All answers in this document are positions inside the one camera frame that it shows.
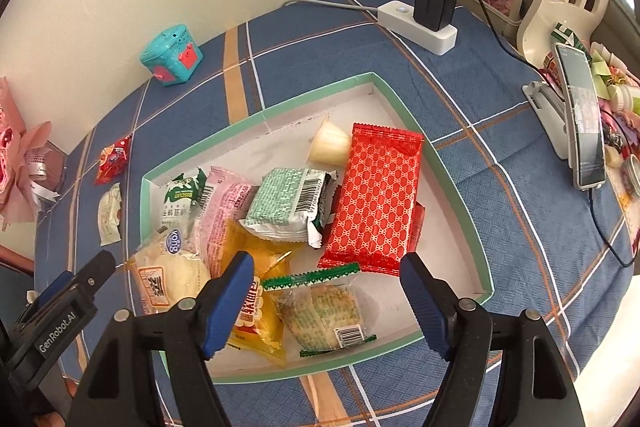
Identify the green white biscuit packet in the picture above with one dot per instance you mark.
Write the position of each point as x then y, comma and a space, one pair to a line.
177, 202

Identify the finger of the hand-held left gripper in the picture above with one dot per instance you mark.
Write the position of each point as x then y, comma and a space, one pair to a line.
52, 289
97, 268

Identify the clear green edged bun packet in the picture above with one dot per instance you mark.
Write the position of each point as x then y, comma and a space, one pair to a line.
320, 307

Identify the teal toy box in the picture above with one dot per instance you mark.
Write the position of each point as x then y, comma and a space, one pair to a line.
167, 57

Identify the pink flower bouquet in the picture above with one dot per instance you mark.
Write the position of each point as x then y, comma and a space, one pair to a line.
25, 157

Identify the smartphone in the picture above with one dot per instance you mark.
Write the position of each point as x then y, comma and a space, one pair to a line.
582, 122

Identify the clear gift box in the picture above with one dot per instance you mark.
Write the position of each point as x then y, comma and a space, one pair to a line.
52, 167

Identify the plain red snack packet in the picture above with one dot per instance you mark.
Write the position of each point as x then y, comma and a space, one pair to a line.
417, 219

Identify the green rimmed shallow cardboard box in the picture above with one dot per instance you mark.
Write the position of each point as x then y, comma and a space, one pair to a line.
450, 257

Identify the small white bottle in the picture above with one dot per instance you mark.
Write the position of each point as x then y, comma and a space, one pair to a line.
627, 99

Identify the colourful roll stack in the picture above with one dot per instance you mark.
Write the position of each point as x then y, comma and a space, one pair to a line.
552, 64

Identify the red patterned snack packet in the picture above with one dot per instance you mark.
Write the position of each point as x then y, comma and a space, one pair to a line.
375, 197

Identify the pale yellow jelly cup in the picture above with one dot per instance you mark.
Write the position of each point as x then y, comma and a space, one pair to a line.
330, 144

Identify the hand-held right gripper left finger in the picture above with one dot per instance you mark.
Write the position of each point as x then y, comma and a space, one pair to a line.
227, 302

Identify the yellow snack packet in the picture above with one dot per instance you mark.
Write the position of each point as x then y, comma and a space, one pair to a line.
260, 252

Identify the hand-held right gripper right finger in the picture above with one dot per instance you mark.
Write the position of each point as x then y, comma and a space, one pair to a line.
425, 302

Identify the small red chips packet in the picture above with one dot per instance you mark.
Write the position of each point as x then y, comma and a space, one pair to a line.
112, 157

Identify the mint green snack packet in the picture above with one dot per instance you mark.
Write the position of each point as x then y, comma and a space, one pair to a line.
280, 202

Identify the brown framed chair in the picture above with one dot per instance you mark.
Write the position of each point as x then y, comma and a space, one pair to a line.
10, 259

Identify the pastel ribbon flowers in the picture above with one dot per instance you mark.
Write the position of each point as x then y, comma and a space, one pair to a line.
610, 67

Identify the green white carton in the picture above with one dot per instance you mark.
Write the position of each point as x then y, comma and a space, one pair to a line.
565, 33

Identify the white power strip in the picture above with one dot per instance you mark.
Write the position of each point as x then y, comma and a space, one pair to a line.
435, 39

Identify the black charger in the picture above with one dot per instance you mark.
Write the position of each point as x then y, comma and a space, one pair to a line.
435, 4

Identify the small white snack packet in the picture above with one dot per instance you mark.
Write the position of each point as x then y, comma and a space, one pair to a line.
109, 217

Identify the white bun packet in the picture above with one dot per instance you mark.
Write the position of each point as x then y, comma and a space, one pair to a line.
170, 277

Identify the pink snack packet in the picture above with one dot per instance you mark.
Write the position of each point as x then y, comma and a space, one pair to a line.
225, 202

